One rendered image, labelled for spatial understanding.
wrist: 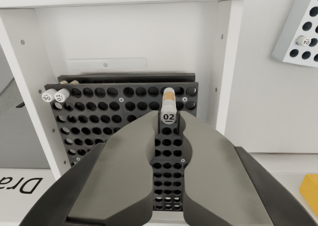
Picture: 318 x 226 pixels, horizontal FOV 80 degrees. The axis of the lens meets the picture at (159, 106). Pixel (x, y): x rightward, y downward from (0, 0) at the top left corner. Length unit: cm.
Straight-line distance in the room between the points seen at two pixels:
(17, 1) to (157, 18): 14
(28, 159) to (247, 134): 51
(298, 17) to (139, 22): 23
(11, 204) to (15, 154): 18
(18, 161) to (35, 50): 34
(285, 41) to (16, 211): 51
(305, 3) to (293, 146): 28
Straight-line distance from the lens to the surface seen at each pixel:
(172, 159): 27
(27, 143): 63
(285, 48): 36
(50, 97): 24
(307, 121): 48
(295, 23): 36
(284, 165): 51
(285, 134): 48
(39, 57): 30
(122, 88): 22
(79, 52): 30
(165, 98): 16
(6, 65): 146
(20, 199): 45
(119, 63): 27
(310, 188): 44
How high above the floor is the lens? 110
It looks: 62 degrees down
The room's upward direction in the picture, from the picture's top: 173 degrees counter-clockwise
